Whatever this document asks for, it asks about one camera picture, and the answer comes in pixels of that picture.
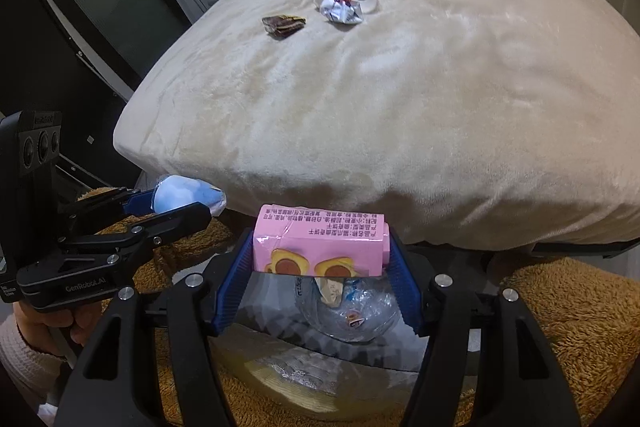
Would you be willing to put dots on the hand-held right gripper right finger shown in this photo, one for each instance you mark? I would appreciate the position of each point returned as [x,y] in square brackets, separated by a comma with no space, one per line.
[405,292]

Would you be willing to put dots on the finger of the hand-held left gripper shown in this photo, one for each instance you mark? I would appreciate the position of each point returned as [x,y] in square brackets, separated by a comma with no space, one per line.
[139,203]
[175,219]

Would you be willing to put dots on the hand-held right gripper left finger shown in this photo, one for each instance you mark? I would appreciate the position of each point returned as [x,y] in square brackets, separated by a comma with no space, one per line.
[232,287]

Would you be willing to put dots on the bin with clear bag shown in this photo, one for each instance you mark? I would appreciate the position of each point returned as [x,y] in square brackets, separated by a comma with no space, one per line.
[372,324]

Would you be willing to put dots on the pink drink carton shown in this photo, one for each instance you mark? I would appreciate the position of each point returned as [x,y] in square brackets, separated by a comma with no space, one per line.
[320,242]

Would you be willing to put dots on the dark snack wrapper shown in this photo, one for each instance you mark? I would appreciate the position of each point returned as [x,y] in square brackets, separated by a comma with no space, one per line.
[284,25]

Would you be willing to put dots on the white wrapper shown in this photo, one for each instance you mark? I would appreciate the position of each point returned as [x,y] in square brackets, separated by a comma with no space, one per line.
[340,4]

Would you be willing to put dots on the person's left forearm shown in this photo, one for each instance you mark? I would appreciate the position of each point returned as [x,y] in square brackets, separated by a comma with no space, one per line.
[20,362]

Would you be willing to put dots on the person's left hand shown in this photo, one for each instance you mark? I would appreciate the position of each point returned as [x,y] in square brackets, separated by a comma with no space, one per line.
[60,332]

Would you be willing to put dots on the beige plush blanket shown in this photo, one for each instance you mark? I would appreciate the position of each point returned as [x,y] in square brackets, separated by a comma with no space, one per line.
[400,107]

